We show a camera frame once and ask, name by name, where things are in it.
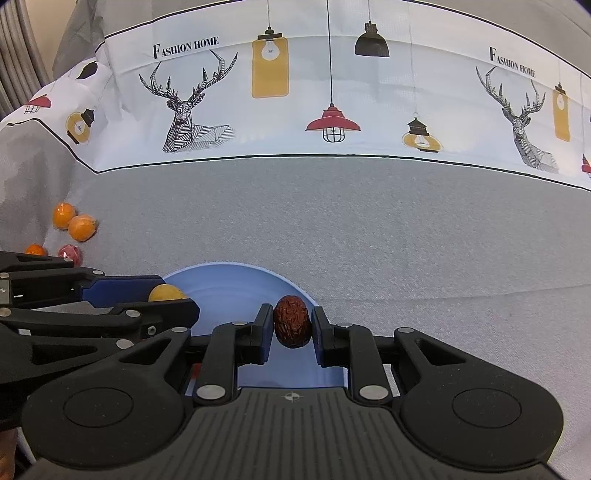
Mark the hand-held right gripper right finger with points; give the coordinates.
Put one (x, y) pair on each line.
(317, 338)

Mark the small bare tangerine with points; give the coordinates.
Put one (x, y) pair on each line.
(35, 250)

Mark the dried red date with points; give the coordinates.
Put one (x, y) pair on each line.
(292, 321)

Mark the grey printed tablecloth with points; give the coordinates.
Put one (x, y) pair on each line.
(369, 230)

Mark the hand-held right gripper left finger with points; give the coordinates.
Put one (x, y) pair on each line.
(265, 333)

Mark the grey curtain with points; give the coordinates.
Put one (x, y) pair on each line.
(18, 46)

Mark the small yellow plum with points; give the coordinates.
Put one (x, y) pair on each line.
(166, 293)

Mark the plastic-wrapped red tomato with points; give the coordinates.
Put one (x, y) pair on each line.
(70, 254)

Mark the blue round plate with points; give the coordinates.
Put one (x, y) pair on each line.
(231, 290)

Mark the plastic-wrapped orange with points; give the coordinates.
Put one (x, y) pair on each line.
(63, 214)
(82, 227)

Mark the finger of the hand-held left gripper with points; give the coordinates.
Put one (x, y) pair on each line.
(124, 287)
(157, 314)

